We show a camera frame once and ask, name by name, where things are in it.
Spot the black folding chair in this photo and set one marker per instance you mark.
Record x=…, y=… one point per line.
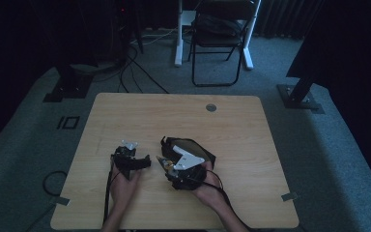
x=215, y=42

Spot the black metal stand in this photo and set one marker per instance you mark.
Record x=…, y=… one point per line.
x=69, y=87
x=299, y=93

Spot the white desk frame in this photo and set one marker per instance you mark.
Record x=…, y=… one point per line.
x=178, y=48

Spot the person's right hand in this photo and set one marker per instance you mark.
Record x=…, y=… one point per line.
x=212, y=190

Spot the person's left hand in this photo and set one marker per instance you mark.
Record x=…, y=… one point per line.
x=124, y=191

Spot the grey round table grommet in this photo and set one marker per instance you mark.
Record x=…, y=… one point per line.
x=211, y=108

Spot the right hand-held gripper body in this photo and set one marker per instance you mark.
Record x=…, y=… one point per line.
x=188, y=175

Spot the grey tape strip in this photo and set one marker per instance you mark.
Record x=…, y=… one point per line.
x=62, y=201
x=289, y=196

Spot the dark bag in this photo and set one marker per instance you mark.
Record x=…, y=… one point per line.
x=217, y=24

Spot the dark curtain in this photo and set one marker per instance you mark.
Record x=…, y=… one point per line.
x=283, y=19

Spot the black mesh pencil pouch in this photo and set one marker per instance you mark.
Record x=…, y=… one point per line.
x=193, y=146

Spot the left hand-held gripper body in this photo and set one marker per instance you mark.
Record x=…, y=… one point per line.
x=127, y=161

